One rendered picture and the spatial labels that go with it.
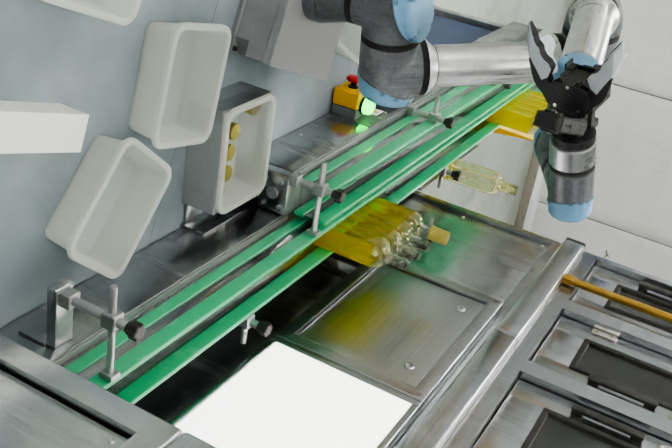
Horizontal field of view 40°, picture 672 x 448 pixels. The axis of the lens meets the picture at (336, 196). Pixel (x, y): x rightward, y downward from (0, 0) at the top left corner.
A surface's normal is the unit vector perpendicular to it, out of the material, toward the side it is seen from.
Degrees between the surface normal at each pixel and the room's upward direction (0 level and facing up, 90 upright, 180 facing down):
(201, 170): 90
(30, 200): 0
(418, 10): 7
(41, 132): 0
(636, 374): 90
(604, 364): 90
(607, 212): 90
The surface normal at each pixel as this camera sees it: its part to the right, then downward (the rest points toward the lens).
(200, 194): -0.48, 0.32
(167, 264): 0.15, -0.89
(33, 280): 0.87, 0.33
